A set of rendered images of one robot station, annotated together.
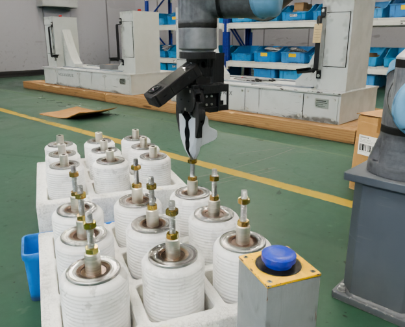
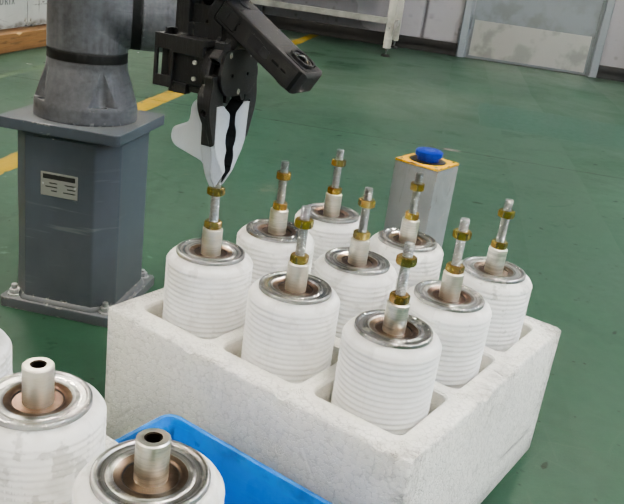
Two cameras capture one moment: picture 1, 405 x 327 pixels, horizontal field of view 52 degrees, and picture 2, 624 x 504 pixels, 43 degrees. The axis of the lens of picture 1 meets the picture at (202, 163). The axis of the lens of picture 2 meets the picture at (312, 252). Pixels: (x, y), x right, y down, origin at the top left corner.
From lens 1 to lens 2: 1.41 m
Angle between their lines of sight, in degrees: 114
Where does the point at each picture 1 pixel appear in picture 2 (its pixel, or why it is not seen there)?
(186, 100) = (243, 74)
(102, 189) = not seen: hidden behind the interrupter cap
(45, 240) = (421, 437)
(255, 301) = (448, 187)
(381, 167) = (123, 111)
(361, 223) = (121, 198)
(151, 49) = not seen: outside the picture
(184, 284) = not seen: hidden behind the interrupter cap
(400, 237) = (141, 187)
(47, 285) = (496, 373)
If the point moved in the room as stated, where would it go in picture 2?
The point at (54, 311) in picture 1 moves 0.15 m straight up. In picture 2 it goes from (517, 349) to (548, 227)
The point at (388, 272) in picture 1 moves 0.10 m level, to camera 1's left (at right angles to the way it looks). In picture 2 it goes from (135, 239) to (159, 263)
